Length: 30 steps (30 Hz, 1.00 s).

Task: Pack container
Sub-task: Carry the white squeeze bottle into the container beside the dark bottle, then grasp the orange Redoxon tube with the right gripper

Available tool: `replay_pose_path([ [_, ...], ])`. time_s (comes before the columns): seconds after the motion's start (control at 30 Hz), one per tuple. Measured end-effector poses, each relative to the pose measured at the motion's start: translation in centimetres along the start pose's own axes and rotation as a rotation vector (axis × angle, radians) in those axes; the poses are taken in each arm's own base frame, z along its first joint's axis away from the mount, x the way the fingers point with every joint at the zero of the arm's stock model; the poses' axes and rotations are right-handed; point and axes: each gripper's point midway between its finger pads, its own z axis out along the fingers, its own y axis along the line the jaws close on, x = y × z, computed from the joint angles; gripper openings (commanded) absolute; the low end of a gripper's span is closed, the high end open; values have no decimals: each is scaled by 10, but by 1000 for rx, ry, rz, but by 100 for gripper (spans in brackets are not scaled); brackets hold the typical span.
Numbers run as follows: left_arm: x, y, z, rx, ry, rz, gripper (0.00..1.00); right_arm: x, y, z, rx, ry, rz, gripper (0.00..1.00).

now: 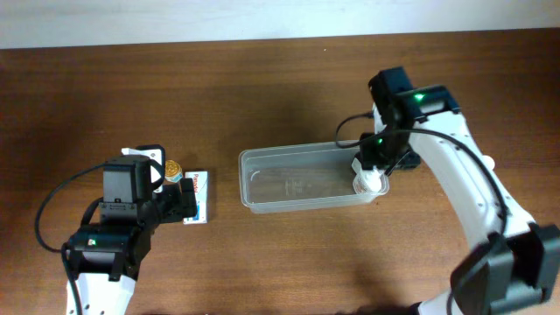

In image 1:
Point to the white Panadol box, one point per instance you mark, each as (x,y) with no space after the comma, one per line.
(200,185)

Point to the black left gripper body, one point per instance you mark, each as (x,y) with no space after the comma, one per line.
(187,199)

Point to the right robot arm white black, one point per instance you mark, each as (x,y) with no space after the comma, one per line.
(514,262)

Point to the clear plastic container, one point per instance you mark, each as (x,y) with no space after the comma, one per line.
(300,177)

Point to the small jar with gold lid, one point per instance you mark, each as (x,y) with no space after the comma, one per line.
(172,171)

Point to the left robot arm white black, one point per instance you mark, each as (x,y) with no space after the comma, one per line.
(103,257)

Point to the orange Redoxon tube white cap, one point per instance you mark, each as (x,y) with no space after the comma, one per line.
(488,161)

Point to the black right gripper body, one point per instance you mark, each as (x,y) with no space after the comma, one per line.
(405,159)

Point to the clear spray bottle white label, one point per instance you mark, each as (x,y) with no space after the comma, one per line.
(366,181)

